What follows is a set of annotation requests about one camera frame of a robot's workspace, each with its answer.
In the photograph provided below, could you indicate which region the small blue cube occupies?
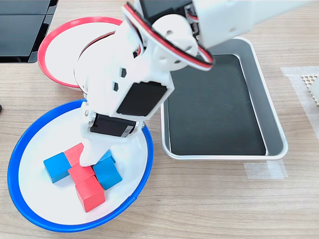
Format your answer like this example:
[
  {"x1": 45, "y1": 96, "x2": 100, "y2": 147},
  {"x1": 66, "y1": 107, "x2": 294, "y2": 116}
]
[
  {"x1": 97, "y1": 149, "x2": 117, "y2": 164},
  {"x1": 43, "y1": 152, "x2": 71, "y2": 185},
  {"x1": 93, "y1": 157, "x2": 124, "y2": 191}
]

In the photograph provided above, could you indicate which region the black tray mat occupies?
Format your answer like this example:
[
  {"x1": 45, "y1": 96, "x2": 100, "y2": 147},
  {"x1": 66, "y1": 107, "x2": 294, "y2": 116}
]
[{"x1": 165, "y1": 54, "x2": 267, "y2": 156}]

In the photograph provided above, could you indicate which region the pale perforated base plate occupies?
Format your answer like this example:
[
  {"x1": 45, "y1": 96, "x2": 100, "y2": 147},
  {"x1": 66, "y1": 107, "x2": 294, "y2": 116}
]
[{"x1": 300, "y1": 74, "x2": 319, "y2": 109}]

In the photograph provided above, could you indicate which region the white plate blue rim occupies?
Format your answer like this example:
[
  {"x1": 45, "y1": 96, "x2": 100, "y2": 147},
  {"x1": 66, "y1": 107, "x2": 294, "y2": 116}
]
[{"x1": 7, "y1": 98, "x2": 154, "y2": 234}]

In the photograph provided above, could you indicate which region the steel tray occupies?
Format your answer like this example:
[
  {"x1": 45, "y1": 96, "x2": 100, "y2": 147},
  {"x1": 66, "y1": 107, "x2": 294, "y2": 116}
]
[{"x1": 159, "y1": 36, "x2": 289, "y2": 161}]

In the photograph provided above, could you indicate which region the pale tape sheet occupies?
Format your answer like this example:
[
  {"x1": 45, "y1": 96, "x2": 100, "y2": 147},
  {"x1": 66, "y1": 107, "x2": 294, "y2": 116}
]
[{"x1": 280, "y1": 66, "x2": 319, "y2": 140}]

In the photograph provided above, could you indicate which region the red white black servo cable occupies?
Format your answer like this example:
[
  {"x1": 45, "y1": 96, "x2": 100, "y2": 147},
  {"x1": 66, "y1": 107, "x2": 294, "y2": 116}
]
[
  {"x1": 122, "y1": 1, "x2": 215, "y2": 72},
  {"x1": 78, "y1": 30, "x2": 118, "y2": 59}
]

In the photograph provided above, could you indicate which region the small red cube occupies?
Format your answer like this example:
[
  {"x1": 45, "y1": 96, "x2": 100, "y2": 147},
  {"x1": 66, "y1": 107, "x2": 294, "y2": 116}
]
[
  {"x1": 75, "y1": 175, "x2": 106, "y2": 213},
  {"x1": 64, "y1": 142, "x2": 86, "y2": 168},
  {"x1": 67, "y1": 164, "x2": 97, "y2": 186}
]

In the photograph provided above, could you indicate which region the white tape strip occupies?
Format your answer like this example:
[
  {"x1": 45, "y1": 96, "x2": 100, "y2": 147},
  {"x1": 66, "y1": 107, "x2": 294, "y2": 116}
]
[{"x1": 243, "y1": 159, "x2": 289, "y2": 180}]

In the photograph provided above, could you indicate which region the white plate red rim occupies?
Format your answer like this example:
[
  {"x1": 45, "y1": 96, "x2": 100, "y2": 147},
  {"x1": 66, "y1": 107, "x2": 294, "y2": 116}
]
[{"x1": 37, "y1": 16, "x2": 125, "y2": 92}]

